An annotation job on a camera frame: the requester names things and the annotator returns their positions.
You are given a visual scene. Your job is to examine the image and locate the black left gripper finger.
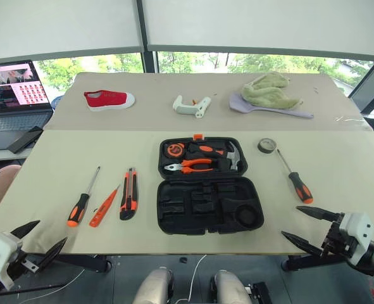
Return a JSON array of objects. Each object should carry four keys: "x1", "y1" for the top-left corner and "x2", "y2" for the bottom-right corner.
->
[
  {"x1": 37, "y1": 236, "x2": 68, "y2": 272},
  {"x1": 10, "y1": 220, "x2": 41, "y2": 239}
]

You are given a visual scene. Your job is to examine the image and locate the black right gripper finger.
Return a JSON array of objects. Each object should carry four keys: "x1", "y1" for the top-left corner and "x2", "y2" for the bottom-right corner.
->
[
  {"x1": 296, "y1": 205, "x2": 342, "y2": 224},
  {"x1": 281, "y1": 231, "x2": 323, "y2": 258}
]

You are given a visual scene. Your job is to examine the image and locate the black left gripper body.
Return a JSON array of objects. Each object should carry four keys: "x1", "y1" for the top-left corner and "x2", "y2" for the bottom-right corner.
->
[{"x1": 8, "y1": 249, "x2": 41, "y2": 282}]

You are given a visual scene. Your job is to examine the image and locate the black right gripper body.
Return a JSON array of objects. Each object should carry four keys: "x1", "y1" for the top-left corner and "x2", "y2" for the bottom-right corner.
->
[{"x1": 320, "y1": 212, "x2": 359, "y2": 259}]

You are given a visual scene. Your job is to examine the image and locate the short orange black screwdriver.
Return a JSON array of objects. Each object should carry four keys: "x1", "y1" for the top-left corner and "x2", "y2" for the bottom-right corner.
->
[{"x1": 275, "y1": 148, "x2": 315, "y2": 205}]

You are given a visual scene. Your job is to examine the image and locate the long orange black screwdriver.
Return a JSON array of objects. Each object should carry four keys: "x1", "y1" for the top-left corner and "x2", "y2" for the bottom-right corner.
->
[{"x1": 66, "y1": 165, "x2": 101, "y2": 228}]

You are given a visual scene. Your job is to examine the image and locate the orange test pen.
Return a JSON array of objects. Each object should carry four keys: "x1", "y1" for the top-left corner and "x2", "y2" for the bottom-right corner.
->
[{"x1": 89, "y1": 184, "x2": 122, "y2": 229}]

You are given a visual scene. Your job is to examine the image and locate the black tape roll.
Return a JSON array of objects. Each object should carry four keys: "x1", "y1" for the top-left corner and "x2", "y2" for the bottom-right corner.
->
[{"x1": 257, "y1": 137, "x2": 277, "y2": 156}]

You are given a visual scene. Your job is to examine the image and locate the orange black utility knife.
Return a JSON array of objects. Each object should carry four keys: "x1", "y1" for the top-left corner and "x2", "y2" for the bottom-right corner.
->
[{"x1": 119, "y1": 167, "x2": 140, "y2": 222}]

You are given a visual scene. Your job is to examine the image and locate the black tool case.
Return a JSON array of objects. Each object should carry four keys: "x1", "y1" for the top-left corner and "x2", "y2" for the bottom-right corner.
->
[{"x1": 156, "y1": 134, "x2": 265, "y2": 236}]

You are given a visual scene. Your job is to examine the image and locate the black box under table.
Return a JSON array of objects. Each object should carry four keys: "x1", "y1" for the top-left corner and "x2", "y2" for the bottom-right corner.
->
[{"x1": 245, "y1": 281, "x2": 273, "y2": 304}]

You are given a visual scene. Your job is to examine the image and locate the silver right robot leg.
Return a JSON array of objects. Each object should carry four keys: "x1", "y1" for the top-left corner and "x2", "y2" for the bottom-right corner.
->
[{"x1": 211, "y1": 269, "x2": 254, "y2": 304}]

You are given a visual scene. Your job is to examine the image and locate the silver robot leg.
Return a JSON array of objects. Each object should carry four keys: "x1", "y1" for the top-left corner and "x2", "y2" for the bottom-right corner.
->
[
  {"x1": 132, "y1": 267, "x2": 175, "y2": 304},
  {"x1": 211, "y1": 269, "x2": 254, "y2": 304}
]

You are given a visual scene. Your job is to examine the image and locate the black phone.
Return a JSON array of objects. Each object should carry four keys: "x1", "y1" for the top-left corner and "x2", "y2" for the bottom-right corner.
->
[{"x1": 7, "y1": 125, "x2": 44, "y2": 155}]

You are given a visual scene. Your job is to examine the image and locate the steel claw hammer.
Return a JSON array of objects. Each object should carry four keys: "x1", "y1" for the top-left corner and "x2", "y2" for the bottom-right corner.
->
[{"x1": 218, "y1": 141, "x2": 246, "y2": 174}]

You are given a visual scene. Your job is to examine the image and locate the silver left robot leg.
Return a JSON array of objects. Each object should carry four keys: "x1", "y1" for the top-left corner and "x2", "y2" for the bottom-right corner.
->
[{"x1": 132, "y1": 267, "x2": 175, "y2": 304}]

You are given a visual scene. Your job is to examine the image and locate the open laptop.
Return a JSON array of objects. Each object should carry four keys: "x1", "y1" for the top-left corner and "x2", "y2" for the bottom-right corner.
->
[{"x1": 0, "y1": 60, "x2": 54, "y2": 152}]

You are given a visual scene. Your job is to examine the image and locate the stubby orange black tool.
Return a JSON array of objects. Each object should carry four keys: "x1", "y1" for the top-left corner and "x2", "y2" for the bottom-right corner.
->
[{"x1": 188, "y1": 142, "x2": 225, "y2": 156}]

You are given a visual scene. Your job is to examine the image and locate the green towel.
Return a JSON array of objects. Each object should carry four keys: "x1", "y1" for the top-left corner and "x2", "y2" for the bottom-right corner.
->
[{"x1": 240, "y1": 72, "x2": 304, "y2": 110}]

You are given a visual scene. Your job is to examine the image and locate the purple silicone spatula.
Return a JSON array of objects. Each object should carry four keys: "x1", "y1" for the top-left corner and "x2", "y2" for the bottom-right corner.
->
[{"x1": 228, "y1": 91, "x2": 315, "y2": 120}]

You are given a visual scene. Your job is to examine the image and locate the red canvas shoe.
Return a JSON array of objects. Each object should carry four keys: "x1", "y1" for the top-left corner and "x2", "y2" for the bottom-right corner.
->
[{"x1": 83, "y1": 89, "x2": 136, "y2": 112}]

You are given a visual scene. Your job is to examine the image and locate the orange black tape measure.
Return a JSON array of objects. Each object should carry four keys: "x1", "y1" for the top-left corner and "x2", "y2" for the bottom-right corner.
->
[{"x1": 165, "y1": 142, "x2": 186, "y2": 158}]

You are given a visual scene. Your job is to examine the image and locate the white plastic gadget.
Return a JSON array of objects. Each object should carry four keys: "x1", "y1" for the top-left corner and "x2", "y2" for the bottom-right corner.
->
[{"x1": 172, "y1": 94, "x2": 212, "y2": 120}]

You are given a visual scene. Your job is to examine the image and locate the white roller blind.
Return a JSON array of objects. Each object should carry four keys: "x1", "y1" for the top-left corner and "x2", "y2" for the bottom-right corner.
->
[
  {"x1": 0, "y1": 0, "x2": 146, "y2": 61},
  {"x1": 141, "y1": 0, "x2": 374, "y2": 63}
]

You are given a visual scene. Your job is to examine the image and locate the black table frame bar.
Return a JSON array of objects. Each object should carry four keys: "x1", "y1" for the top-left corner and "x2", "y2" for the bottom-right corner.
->
[
  {"x1": 282, "y1": 252, "x2": 349, "y2": 271},
  {"x1": 56, "y1": 254, "x2": 113, "y2": 274}
]

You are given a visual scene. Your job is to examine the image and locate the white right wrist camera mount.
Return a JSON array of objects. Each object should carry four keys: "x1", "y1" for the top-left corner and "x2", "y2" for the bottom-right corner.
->
[{"x1": 337, "y1": 211, "x2": 374, "y2": 267}]

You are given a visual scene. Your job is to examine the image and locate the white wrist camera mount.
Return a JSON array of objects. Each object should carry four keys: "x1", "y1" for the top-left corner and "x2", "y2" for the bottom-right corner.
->
[
  {"x1": 337, "y1": 211, "x2": 374, "y2": 267},
  {"x1": 0, "y1": 232, "x2": 23, "y2": 291}
]

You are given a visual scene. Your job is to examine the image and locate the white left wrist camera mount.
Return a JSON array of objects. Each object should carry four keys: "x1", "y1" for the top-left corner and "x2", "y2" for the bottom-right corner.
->
[{"x1": 0, "y1": 232, "x2": 23, "y2": 291}]

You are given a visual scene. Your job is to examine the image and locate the white cable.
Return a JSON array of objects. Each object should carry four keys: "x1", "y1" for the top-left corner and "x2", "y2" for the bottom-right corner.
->
[{"x1": 175, "y1": 254, "x2": 208, "y2": 304}]

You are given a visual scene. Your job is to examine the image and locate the orange handled pliers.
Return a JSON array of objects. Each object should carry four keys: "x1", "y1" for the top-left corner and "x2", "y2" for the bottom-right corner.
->
[{"x1": 164, "y1": 158, "x2": 214, "y2": 175}]

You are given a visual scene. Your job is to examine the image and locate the dark window post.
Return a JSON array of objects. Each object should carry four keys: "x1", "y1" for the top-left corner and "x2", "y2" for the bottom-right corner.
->
[{"x1": 135, "y1": 0, "x2": 159, "y2": 74}]

